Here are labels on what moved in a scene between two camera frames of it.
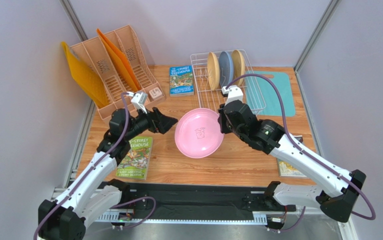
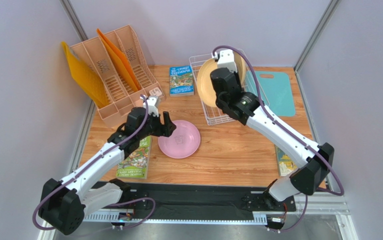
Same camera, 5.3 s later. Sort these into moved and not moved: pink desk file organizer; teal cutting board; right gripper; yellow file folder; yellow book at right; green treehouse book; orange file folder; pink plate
Moved: pink plate; right gripper
Not moved: yellow book at right; yellow file folder; teal cutting board; pink desk file organizer; green treehouse book; orange file folder
